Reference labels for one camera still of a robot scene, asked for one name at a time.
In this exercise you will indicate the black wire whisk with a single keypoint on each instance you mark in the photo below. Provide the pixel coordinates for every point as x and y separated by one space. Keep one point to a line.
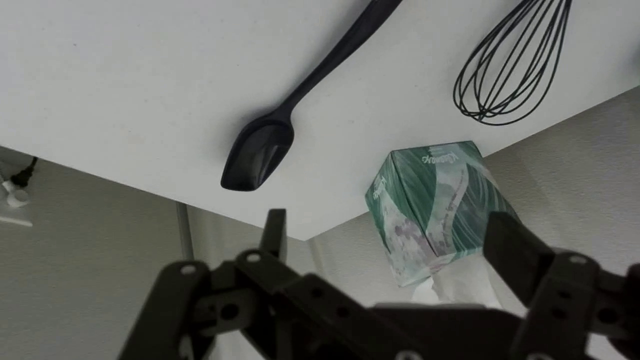
511 71

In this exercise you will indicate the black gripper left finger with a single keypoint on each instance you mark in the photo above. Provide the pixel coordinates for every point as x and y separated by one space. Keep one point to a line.
275 234

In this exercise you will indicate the green patterned tissue box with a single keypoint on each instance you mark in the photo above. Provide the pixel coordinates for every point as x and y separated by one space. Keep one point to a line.
430 207

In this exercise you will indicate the black plastic spoon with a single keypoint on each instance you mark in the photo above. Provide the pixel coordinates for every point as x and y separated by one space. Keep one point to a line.
263 144

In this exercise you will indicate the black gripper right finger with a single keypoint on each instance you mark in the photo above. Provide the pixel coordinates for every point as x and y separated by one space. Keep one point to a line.
515 252

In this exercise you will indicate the white wall outlet plug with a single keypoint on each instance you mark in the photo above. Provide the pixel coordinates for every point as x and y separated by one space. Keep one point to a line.
14 197

